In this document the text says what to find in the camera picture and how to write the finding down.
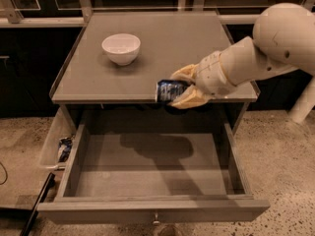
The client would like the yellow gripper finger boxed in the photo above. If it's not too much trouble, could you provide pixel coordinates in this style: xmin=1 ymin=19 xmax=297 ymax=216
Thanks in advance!
xmin=170 ymin=64 xmax=197 ymax=84
xmin=169 ymin=85 xmax=213 ymax=109

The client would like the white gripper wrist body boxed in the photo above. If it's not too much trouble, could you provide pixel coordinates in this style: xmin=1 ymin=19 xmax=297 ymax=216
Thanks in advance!
xmin=195 ymin=51 xmax=236 ymax=96

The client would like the blue pepsi can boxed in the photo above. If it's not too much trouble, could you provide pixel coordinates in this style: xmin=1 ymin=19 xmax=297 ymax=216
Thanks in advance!
xmin=156 ymin=80 xmax=189 ymax=103

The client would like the white cylindrical robot base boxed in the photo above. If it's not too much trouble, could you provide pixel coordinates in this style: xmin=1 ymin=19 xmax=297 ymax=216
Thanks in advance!
xmin=288 ymin=77 xmax=315 ymax=123

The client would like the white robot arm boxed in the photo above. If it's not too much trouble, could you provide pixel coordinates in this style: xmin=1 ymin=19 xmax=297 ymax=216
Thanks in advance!
xmin=170 ymin=3 xmax=315 ymax=109

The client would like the grey cabinet counter unit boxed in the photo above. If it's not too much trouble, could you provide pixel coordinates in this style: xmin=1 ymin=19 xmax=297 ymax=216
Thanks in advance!
xmin=50 ymin=12 xmax=258 ymax=133

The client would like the open grey top drawer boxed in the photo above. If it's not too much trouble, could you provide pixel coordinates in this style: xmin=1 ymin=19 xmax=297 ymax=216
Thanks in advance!
xmin=38 ymin=111 xmax=270 ymax=224

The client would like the small metal drawer knob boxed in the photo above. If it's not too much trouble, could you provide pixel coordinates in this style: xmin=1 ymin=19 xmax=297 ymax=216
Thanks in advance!
xmin=153 ymin=212 xmax=160 ymax=226

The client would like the white ceramic bowl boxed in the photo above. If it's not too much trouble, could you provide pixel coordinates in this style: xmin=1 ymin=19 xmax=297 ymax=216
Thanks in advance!
xmin=101 ymin=33 xmax=141 ymax=66

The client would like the blue snack bag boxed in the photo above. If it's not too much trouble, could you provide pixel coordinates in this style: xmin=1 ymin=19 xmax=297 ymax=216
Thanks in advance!
xmin=58 ymin=137 xmax=74 ymax=162

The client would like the clear plastic side bin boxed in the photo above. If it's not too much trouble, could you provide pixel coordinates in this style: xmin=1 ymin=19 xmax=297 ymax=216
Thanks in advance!
xmin=39 ymin=108 xmax=76 ymax=171

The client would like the black bar on floor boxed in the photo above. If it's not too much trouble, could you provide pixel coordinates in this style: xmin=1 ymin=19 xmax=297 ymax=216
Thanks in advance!
xmin=20 ymin=173 xmax=55 ymax=236

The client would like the metal railing frame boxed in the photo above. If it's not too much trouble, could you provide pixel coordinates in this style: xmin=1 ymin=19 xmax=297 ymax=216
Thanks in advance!
xmin=0 ymin=0 xmax=315 ymax=28

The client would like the dark cabinet left handle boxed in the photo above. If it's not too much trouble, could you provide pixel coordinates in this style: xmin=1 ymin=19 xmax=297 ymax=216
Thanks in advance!
xmin=0 ymin=56 xmax=10 ymax=60

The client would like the black cable on floor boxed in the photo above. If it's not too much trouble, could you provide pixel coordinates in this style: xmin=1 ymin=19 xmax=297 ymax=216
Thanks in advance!
xmin=0 ymin=160 xmax=10 ymax=186

